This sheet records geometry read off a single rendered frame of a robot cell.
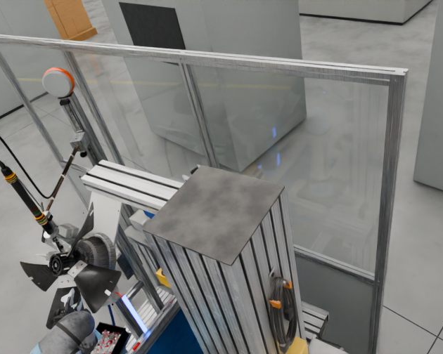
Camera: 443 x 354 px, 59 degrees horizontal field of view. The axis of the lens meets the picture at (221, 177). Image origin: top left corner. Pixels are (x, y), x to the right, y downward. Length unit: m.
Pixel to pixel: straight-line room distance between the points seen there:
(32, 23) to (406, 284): 6.54
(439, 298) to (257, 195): 2.44
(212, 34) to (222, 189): 2.54
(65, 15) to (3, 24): 2.71
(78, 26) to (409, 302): 8.73
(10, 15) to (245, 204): 6.71
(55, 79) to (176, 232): 1.56
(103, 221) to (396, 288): 2.11
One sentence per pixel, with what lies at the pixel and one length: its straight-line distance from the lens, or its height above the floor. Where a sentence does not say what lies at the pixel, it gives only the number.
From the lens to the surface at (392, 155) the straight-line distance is 1.45.
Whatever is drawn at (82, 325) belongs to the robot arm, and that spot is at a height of 1.45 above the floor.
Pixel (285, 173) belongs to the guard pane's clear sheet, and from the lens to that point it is 1.75.
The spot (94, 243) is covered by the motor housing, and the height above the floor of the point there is 1.17.
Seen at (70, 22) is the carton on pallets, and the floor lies 0.43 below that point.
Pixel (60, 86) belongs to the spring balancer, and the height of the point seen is 1.87.
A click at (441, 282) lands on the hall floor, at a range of 3.30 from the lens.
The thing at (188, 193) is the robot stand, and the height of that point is 2.03.
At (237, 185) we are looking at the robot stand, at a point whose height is 2.03.
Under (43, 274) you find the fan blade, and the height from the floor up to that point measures 1.08.
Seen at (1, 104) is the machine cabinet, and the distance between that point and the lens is 7.50.
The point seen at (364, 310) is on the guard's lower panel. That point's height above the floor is 0.70.
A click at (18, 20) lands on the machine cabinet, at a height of 1.25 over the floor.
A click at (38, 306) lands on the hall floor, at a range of 3.89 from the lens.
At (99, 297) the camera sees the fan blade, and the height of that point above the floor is 1.15.
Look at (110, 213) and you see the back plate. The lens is 2.28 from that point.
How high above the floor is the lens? 2.65
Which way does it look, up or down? 39 degrees down
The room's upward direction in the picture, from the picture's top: 15 degrees counter-clockwise
